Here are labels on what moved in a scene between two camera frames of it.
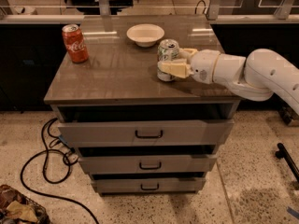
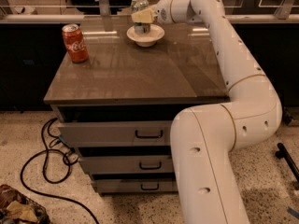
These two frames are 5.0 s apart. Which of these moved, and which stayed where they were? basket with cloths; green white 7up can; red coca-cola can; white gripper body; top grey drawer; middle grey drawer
Moved: green white 7up can; white gripper body
Stayed: basket with cloths; red coca-cola can; top grey drawer; middle grey drawer
